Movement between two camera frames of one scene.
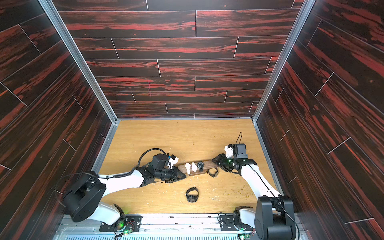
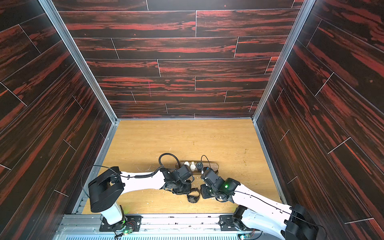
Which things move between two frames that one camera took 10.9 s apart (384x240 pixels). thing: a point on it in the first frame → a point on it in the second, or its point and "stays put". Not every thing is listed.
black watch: (200, 165) stays put
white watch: (194, 167) stays put
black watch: (192, 194) stays put
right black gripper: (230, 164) → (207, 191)
